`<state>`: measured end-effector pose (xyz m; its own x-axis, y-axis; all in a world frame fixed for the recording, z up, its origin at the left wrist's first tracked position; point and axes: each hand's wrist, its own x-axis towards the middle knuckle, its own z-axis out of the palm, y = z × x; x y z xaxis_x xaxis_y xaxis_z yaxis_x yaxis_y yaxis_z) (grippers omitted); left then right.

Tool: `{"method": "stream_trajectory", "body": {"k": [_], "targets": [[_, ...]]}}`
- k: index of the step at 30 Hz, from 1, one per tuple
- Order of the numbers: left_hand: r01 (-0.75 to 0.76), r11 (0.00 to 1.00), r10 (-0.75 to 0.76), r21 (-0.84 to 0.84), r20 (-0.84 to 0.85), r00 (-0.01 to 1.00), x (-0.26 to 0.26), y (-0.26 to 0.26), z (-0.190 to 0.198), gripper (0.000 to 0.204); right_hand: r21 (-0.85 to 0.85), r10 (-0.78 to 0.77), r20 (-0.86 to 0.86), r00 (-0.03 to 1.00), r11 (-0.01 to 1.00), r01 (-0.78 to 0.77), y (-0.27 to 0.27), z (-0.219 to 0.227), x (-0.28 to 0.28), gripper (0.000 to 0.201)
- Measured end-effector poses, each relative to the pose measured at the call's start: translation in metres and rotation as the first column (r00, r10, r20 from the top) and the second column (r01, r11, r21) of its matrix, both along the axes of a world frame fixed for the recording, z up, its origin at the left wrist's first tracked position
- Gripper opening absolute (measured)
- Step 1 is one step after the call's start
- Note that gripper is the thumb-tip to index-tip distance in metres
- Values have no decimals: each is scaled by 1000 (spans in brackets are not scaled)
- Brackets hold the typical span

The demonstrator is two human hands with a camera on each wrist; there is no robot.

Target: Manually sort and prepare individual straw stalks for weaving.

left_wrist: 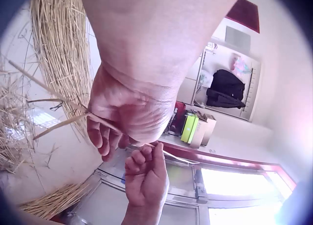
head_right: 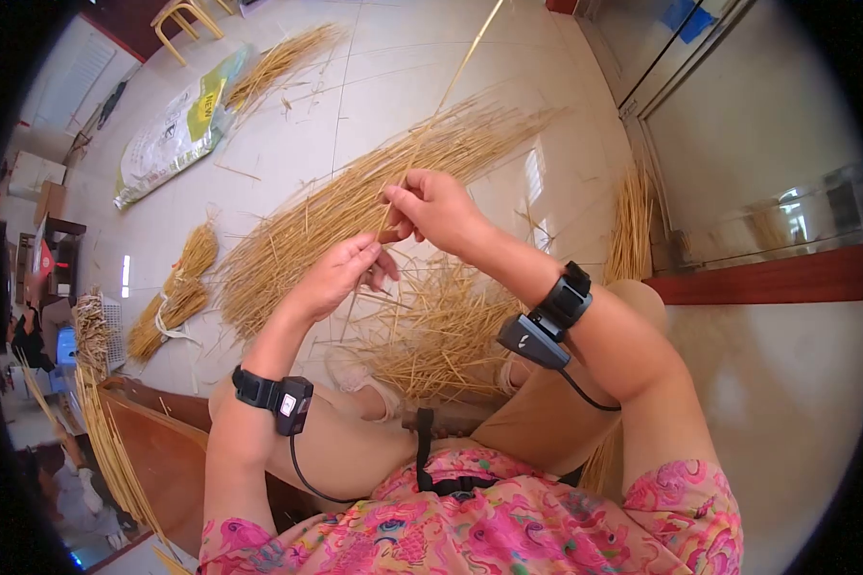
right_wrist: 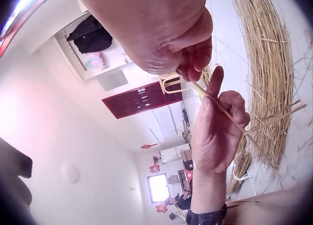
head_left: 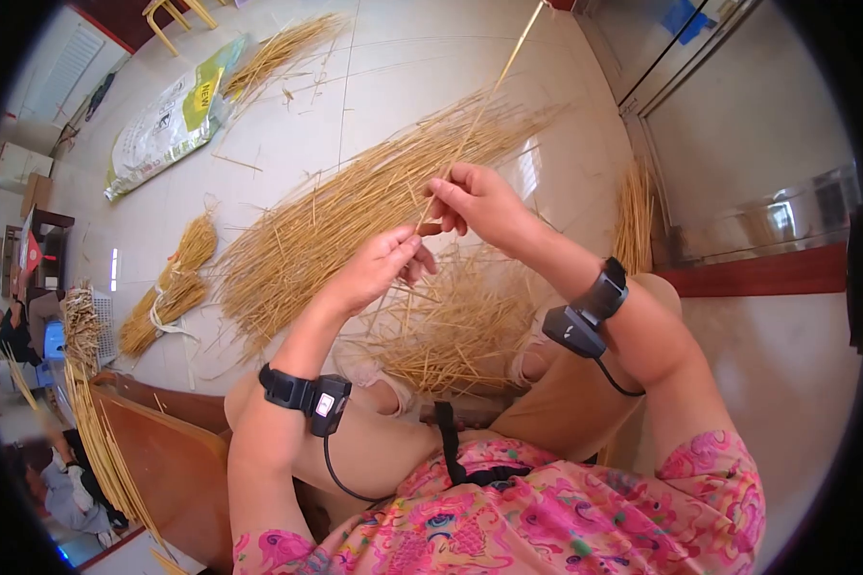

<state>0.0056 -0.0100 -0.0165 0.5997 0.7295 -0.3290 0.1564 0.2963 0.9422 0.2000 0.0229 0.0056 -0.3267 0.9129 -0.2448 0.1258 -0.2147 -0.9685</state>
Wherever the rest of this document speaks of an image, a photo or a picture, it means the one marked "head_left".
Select person's left hand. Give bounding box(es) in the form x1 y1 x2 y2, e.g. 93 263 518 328
321 224 439 319

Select person's right hand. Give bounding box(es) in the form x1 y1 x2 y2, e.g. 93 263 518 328
427 162 545 254

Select person's left index finger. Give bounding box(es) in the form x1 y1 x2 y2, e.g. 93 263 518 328
381 236 426 261

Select person's right thumb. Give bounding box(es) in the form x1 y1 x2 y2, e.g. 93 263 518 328
427 177 479 211

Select person's right fingers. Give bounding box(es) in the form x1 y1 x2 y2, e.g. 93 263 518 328
430 205 470 237

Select person's left thumb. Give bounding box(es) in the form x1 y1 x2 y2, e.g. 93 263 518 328
374 224 423 247

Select person's left fingers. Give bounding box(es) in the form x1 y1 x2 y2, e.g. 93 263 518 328
397 248 439 286

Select single long straw stalk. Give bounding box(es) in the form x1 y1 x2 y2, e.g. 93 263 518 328
416 0 548 235

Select heap of short straw scraps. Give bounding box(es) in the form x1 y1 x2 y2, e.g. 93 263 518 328
345 244 549 398

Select large pile of straw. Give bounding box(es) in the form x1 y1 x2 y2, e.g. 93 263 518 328
212 90 569 362

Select black wrist band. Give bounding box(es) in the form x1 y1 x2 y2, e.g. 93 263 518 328
541 256 630 359
258 363 352 438

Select upright straw bundle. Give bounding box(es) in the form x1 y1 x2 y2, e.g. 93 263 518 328
611 161 656 276

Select loose scattered straw heap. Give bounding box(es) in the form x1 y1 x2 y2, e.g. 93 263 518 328
219 13 350 109

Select tied straw bundle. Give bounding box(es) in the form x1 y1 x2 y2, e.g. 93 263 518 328
118 211 220 359

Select white and green sack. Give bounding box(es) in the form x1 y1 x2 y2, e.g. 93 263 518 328
104 34 250 203

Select metal cabinet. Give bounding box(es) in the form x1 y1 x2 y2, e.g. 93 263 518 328
571 0 863 271

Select person's body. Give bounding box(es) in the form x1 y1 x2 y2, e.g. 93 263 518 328
226 374 768 575

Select white plastic basket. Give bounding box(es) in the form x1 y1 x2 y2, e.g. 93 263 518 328
90 287 120 368

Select bunch of cut straw ends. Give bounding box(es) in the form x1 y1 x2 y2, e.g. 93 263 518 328
61 280 102 379

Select yellow wooden stool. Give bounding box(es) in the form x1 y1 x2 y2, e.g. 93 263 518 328
141 0 219 57

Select dark wooden table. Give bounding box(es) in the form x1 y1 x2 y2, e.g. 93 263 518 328
0 207 77 297

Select row of cleaned straw stalks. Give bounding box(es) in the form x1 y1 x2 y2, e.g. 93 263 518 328
63 358 189 575

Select blue plastic stool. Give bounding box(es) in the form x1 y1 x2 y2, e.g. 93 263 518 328
42 320 68 361

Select cardboard box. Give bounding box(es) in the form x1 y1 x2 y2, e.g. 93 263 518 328
20 172 56 221

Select white slatted panel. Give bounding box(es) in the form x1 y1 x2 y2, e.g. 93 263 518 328
20 25 107 123

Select white box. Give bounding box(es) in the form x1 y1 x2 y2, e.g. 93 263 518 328
0 141 55 195

